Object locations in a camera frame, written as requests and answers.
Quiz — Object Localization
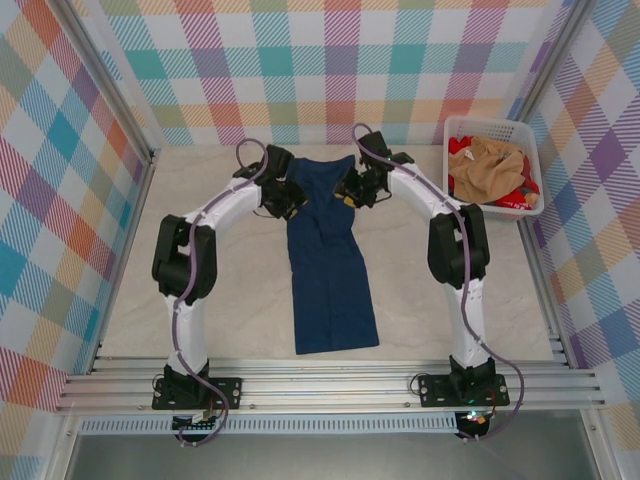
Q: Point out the navy blue t-shirt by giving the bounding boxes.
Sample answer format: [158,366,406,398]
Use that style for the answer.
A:
[285,154,381,357]

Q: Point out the tan t-shirt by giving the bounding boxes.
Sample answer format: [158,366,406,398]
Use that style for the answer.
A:
[447,137,527,206]

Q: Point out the white plastic basket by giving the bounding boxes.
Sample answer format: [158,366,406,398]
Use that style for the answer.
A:
[442,115,545,222]

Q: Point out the tan and red clothes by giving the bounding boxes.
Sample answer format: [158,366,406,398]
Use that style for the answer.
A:
[446,134,542,211]

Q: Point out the small controller board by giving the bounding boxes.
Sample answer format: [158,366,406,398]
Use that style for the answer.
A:
[171,409,225,436]
[457,408,491,437]

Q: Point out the grey metal panel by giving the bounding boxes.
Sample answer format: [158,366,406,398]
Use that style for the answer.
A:
[64,432,601,480]

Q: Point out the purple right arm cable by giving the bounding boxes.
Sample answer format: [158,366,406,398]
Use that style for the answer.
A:
[351,123,526,444]

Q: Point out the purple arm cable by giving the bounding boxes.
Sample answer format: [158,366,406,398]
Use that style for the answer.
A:
[169,139,276,449]
[351,123,526,444]

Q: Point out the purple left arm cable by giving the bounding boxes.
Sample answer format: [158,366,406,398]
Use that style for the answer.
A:
[169,139,276,449]

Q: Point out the aluminium mounting rail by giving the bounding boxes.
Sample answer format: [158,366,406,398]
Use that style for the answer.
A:
[54,355,606,414]

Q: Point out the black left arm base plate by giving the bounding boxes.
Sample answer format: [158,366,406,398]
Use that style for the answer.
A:
[151,375,245,412]

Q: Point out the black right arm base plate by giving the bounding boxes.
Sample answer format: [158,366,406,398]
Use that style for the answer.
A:
[417,372,511,409]

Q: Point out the aluminium frame post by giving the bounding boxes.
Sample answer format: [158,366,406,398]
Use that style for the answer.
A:
[509,0,596,132]
[49,0,162,166]

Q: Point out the slotted grey cable duct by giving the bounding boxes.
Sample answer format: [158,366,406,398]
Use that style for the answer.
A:
[79,418,459,435]

